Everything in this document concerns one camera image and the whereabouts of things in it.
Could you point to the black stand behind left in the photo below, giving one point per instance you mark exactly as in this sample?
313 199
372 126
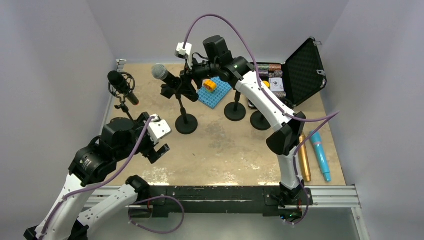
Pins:
186 123

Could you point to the white card deck box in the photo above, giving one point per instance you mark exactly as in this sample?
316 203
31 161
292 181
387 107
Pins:
276 84

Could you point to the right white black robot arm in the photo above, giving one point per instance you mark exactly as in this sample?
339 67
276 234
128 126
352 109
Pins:
240 74

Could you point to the black stand with shock mount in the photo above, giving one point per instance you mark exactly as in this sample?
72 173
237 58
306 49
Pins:
259 122

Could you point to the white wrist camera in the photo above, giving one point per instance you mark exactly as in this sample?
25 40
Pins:
158 128
183 50

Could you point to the orange yellow toy brick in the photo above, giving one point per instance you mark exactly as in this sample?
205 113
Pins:
209 85

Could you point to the yellow poker chip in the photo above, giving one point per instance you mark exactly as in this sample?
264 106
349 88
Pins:
266 83

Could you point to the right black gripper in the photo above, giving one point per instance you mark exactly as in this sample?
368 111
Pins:
187 88

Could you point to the black round-base mic stand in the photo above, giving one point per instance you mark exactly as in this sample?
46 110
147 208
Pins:
235 111

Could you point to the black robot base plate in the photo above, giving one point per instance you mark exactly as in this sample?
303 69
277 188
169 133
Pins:
268 201

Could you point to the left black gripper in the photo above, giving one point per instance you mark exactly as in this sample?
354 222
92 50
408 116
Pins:
154 155

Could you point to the blue studded baseplate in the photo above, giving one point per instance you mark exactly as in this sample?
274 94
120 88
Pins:
212 99

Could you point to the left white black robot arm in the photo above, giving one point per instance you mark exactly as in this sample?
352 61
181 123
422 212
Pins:
91 168

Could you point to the black poker chip case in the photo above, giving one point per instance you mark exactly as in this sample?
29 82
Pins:
301 76

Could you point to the black silver-grille microphone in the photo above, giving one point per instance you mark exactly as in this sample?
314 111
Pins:
160 72

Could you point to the black tripod shock-mount stand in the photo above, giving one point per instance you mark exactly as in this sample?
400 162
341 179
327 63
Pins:
122 101

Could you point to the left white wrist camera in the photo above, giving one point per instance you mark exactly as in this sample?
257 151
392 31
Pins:
158 128

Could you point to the gold handheld microphone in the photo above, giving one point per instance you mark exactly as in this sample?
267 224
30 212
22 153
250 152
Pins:
304 163

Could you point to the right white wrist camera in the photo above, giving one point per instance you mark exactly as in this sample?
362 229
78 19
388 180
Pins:
183 50

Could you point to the blue handheld microphone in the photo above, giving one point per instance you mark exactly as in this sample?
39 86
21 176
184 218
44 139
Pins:
321 157

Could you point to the black condenser microphone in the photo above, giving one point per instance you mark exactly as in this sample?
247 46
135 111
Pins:
120 82

